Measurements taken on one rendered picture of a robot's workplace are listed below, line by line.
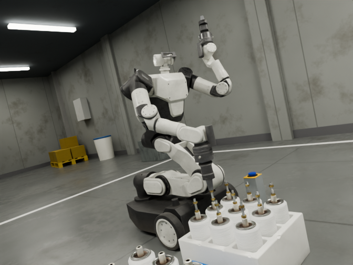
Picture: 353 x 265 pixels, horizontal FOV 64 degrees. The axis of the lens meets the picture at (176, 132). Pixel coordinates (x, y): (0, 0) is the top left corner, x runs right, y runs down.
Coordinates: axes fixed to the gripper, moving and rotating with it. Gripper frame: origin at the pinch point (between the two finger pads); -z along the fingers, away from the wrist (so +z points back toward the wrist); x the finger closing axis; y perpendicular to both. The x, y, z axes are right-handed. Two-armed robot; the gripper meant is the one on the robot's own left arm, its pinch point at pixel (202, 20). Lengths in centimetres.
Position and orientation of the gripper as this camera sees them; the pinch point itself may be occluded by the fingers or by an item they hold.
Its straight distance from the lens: 201.4
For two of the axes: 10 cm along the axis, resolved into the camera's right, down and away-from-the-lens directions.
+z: 1.4, 9.7, -2.0
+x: -1.9, -1.8, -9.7
